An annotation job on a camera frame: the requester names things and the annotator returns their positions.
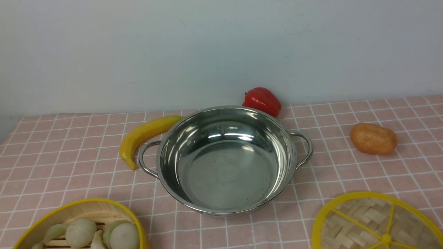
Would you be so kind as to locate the yellow bamboo steamer basket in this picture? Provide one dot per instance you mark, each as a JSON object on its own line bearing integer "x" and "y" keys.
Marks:
{"x": 102, "y": 211}

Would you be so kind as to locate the orange potato toy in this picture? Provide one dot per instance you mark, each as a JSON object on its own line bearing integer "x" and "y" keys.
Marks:
{"x": 373, "y": 139}

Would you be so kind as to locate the red bell pepper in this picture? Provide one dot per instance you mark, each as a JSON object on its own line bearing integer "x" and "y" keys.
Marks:
{"x": 262, "y": 99}

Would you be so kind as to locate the yellow woven steamer lid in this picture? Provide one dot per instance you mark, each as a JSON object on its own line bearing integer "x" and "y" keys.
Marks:
{"x": 369, "y": 220}

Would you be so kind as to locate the white round bun right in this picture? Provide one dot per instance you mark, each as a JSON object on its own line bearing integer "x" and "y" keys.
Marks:
{"x": 124, "y": 236}

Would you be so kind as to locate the green white dumpling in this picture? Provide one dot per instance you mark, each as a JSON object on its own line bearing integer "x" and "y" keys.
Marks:
{"x": 54, "y": 232}

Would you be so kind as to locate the white round bun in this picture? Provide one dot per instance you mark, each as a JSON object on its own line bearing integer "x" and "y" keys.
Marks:
{"x": 80, "y": 233}
{"x": 124, "y": 236}

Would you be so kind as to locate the pink checkered tablecloth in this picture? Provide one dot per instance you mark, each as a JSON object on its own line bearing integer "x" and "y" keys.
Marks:
{"x": 49, "y": 161}

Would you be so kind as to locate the stainless steel pot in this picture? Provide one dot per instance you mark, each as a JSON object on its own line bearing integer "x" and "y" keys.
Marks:
{"x": 226, "y": 160}

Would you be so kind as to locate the yellow plastic banana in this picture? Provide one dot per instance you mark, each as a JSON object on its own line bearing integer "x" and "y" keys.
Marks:
{"x": 141, "y": 133}

